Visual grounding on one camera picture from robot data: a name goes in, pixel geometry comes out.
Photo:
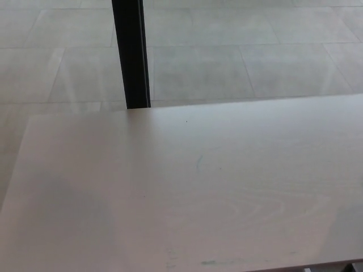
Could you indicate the black vertical metal post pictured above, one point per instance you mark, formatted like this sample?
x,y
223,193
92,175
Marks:
x,y
131,56

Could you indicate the dark grey object under desk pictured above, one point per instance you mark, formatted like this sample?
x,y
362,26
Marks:
x,y
348,268

